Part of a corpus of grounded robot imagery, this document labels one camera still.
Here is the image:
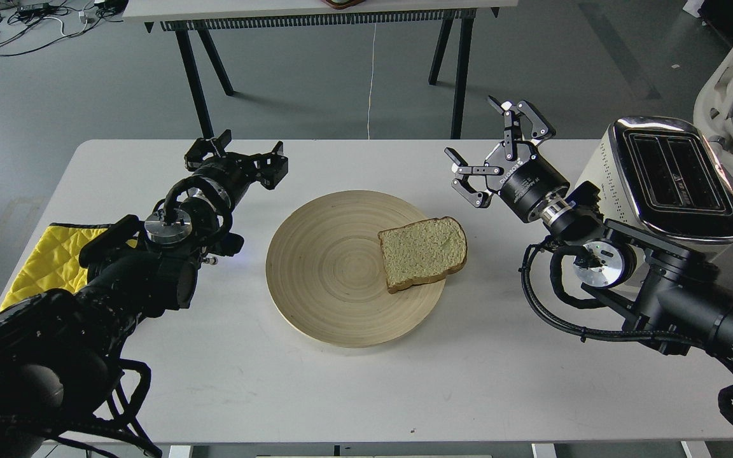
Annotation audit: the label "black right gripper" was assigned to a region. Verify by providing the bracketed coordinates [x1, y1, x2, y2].
[445, 96, 569, 224]

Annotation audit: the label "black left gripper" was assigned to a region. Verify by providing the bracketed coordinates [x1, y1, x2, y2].
[185, 130, 288, 199]

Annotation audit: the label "slice of bread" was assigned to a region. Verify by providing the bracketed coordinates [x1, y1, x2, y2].
[377, 216, 468, 294]

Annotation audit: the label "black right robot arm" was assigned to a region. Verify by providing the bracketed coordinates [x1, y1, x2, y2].
[445, 97, 733, 425]

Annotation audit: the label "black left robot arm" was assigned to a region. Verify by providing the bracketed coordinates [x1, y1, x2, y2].
[0, 131, 288, 457]

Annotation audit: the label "cream and chrome toaster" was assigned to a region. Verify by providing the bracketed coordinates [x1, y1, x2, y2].
[578, 116, 733, 261]

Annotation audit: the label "round wooden plate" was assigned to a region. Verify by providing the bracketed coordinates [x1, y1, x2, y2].
[265, 190, 446, 348]

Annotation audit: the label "background table with black legs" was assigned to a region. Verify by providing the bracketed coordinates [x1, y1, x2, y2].
[122, 1, 517, 139]

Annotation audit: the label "yellow quilted cloth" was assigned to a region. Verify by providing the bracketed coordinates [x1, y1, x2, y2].
[0, 223, 111, 312]

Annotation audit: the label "thin white hanging cable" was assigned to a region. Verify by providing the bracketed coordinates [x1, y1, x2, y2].
[366, 23, 378, 140]

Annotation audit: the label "power strips and floor cables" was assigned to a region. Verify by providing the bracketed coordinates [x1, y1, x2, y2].
[0, 0, 129, 66]

